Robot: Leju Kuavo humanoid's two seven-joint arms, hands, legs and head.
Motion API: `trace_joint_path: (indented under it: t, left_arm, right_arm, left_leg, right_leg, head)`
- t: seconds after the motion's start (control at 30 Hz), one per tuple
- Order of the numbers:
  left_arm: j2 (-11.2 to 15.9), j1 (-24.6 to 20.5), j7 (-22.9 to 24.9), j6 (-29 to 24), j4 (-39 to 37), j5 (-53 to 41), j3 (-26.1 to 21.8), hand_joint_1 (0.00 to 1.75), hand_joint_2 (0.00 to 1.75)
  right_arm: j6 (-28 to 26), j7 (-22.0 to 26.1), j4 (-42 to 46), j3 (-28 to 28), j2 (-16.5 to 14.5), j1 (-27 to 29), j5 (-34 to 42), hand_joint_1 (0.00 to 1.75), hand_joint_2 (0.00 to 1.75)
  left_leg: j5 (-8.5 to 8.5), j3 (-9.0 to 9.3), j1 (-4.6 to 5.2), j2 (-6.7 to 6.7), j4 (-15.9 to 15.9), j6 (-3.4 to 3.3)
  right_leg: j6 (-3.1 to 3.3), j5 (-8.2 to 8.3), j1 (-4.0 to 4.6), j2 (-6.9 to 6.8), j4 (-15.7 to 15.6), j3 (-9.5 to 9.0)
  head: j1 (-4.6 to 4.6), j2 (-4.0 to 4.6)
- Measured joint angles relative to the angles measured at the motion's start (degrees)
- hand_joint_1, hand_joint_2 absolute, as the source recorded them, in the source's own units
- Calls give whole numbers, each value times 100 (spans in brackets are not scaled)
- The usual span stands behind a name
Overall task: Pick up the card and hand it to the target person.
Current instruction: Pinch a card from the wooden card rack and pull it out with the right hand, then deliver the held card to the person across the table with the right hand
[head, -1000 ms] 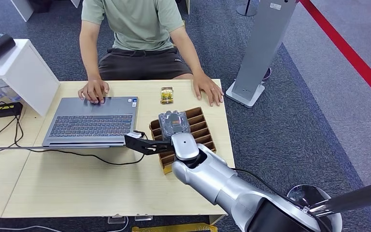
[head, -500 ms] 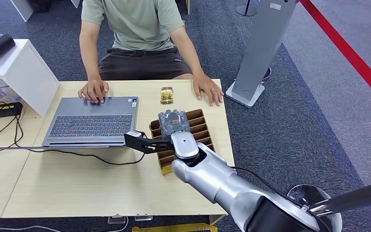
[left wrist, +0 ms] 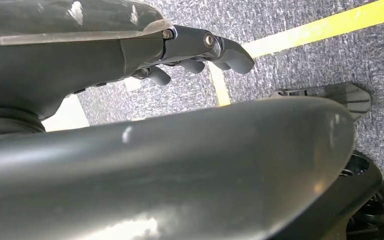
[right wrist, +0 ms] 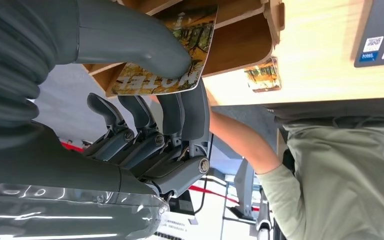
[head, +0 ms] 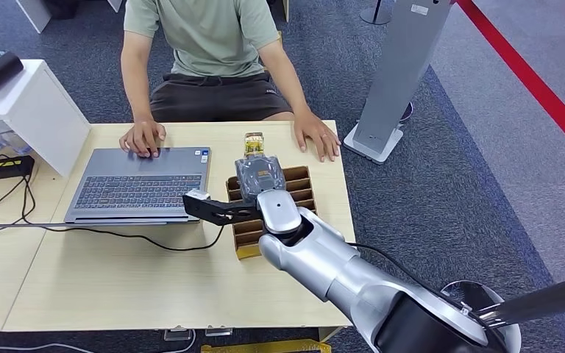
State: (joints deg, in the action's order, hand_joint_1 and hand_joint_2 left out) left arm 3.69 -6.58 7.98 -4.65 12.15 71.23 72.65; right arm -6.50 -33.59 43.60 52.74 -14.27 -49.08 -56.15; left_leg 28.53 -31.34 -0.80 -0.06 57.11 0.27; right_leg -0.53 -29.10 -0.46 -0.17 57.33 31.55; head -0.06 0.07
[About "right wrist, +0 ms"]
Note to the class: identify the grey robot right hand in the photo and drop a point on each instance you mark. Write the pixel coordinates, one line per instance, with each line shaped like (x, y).
(62, 172)

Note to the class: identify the wooden slotted card holder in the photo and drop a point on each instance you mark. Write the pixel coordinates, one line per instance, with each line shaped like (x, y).
(241, 43)

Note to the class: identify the person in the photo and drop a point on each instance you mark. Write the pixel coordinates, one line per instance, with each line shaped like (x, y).
(344, 182)

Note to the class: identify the grey kiosk stand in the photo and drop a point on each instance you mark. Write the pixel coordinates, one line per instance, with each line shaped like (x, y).
(245, 185)

